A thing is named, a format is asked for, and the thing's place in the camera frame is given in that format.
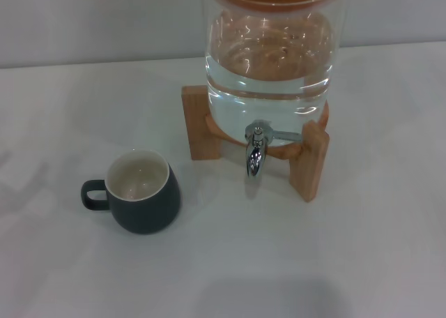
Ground chrome faucet with lever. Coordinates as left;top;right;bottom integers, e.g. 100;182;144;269
243;121;302;178

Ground wooden dispenser stand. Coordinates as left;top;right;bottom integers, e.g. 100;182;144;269
181;84;330;203

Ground black ceramic cup white inside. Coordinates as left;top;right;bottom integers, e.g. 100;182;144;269
80;149;182;234

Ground clear glass water dispenser jar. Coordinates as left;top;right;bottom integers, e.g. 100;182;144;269
203;0;346;149

